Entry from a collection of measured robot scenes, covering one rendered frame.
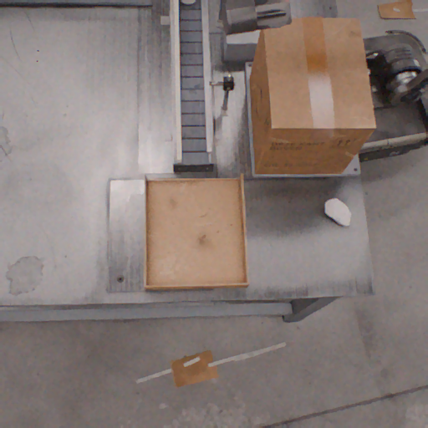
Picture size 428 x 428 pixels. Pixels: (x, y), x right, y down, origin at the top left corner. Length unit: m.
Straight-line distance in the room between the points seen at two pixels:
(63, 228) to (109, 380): 0.91
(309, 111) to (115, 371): 1.35
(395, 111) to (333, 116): 1.17
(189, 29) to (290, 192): 0.56
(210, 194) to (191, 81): 0.33
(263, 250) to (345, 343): 0.96
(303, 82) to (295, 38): 0.12
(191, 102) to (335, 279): 0.62
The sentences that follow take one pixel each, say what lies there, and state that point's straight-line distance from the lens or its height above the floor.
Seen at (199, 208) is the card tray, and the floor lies 0.83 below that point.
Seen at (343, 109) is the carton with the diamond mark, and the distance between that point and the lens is 1.27.
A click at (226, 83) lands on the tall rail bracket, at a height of 0.97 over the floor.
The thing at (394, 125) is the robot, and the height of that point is 0.24.
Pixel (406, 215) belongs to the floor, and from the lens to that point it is 2.50.
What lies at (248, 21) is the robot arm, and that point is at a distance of 1.10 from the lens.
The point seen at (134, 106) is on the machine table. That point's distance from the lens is 1.56.
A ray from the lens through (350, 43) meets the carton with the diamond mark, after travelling 1.38.
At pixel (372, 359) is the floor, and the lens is 2.31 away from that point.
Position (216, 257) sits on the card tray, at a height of 0.83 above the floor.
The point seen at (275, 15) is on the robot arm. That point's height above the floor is 1.33.
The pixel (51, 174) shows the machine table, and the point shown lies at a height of 0.83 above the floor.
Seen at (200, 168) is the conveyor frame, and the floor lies 0.85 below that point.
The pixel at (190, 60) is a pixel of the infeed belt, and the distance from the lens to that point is 1.57.
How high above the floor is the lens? 2.18
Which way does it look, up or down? 72 degrees down
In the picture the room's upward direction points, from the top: 11 degrees clockwise
